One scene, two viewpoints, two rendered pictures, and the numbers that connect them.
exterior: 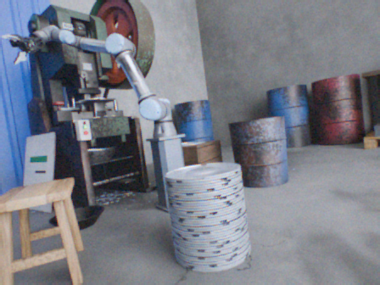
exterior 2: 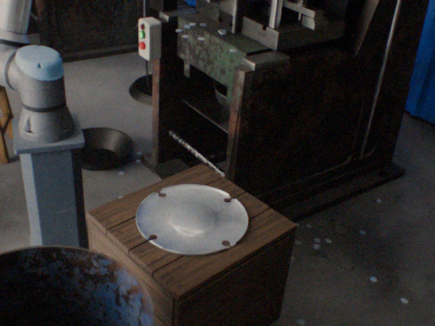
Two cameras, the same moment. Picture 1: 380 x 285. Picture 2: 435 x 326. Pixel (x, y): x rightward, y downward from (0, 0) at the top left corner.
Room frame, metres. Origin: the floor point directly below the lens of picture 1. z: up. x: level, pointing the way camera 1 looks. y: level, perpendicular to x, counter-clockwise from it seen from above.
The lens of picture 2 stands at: (2.37, -1.04, 1.22)
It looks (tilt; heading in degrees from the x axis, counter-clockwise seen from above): 32 degrees down; 102
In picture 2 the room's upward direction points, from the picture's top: 5 degrees clockwise
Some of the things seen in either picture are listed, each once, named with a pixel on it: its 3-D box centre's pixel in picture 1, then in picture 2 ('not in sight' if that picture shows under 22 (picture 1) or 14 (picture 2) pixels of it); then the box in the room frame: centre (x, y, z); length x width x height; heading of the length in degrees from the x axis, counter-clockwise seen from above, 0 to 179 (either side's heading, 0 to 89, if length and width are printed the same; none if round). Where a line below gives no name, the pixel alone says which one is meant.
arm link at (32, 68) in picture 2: (160, 110); (39, 75); (1.61, 0.17, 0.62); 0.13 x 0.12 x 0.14; 165
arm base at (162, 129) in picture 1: (164, 128); (45, 114); (1.62, 0.16, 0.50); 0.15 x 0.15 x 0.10
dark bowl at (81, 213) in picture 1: (78, 220); (96, 151); (1.49, 0.72, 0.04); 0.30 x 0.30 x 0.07
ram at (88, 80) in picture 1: (85, 71); not in sight; (2.09, 0.77, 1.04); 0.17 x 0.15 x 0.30; 50
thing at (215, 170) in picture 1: (202, 170); not in sight; (0.98, -0.03, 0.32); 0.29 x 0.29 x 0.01
